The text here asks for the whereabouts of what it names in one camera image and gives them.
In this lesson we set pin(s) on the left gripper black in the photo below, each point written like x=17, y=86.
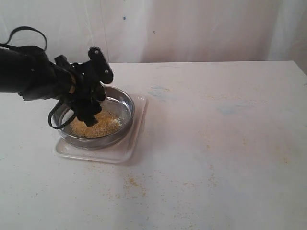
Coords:
x=85, y=92

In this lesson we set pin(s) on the yellow and white grain mix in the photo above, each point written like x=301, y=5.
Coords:
x=108, y=123

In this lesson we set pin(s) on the round steel sieve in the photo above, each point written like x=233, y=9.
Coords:
x=117, y=102

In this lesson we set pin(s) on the white square tray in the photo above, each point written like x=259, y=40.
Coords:
x=116, y=153

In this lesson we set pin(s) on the white backdrop curtain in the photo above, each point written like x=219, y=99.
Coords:
x=162, y=30

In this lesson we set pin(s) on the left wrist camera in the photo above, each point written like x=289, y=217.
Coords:
x=100, y=65

